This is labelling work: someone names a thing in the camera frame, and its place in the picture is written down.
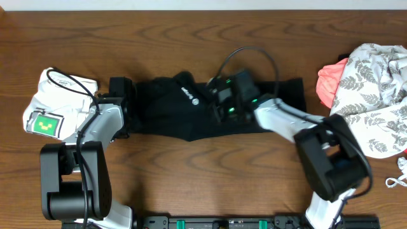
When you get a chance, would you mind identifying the white fern-print garment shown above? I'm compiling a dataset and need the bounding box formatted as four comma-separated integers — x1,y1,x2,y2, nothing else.
331,43,406,159

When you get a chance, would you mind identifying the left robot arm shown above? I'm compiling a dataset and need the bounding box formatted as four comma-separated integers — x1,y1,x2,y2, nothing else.
40,77,136,228

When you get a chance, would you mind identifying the folded white pixel-print t-shirt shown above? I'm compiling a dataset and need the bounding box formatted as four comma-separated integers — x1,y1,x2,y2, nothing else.
23,67,98,140

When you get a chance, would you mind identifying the coral pink garment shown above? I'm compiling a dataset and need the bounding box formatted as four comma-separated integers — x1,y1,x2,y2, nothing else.
315,58,348,109

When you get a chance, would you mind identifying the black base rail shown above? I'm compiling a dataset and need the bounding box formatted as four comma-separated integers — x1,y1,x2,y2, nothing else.
61,215,381,229

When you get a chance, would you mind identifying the black t-shirt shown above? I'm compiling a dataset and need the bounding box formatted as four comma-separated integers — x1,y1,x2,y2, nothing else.
130,71,306,142

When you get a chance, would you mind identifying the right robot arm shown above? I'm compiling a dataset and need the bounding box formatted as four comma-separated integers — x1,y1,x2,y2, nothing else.
207,71,372,228

